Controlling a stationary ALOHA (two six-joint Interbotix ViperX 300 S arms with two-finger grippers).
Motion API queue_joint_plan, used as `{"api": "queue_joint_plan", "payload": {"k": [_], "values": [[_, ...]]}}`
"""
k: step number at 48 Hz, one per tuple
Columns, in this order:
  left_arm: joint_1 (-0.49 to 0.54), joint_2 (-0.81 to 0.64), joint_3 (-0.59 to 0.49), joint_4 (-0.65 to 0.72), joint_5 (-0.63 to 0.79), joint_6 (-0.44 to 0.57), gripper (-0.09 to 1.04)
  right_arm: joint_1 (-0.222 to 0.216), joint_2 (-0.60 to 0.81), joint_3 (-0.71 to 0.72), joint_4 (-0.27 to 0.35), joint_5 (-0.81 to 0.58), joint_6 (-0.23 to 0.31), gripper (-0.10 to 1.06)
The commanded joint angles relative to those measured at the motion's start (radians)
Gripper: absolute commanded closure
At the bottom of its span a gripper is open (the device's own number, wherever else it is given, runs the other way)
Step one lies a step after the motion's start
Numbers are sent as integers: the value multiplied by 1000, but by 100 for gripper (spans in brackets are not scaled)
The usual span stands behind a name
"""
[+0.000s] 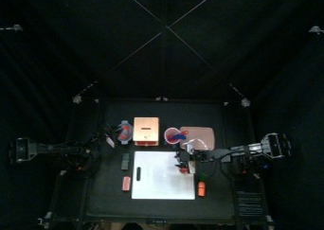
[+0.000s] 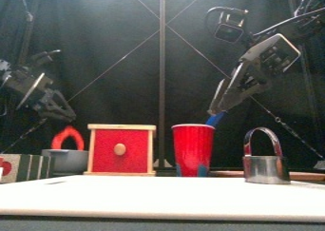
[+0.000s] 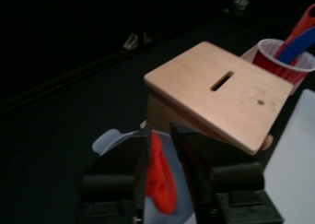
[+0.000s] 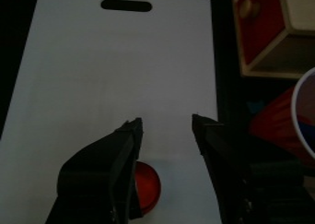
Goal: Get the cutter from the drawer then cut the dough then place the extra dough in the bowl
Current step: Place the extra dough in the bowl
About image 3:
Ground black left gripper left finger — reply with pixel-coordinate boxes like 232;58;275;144
79;127;153;224

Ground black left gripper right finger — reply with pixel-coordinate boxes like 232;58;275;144
169;124;286;224

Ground red dough scrap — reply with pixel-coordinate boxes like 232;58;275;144
144;130;180;217

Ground white plastic cutting board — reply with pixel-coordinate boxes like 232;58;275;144
260;88;315;224

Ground wooden box with slot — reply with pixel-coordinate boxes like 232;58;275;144
139;40;296;157

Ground red plastic cup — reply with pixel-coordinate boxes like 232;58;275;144
239;38;315;96

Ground blue plastic utensil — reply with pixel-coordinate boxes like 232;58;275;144
276;25;315;66

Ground red plastic utensil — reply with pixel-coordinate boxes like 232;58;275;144
272;3;315;60

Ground white frame bracket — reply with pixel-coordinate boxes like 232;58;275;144
121;32;152;52
232;0;249;11

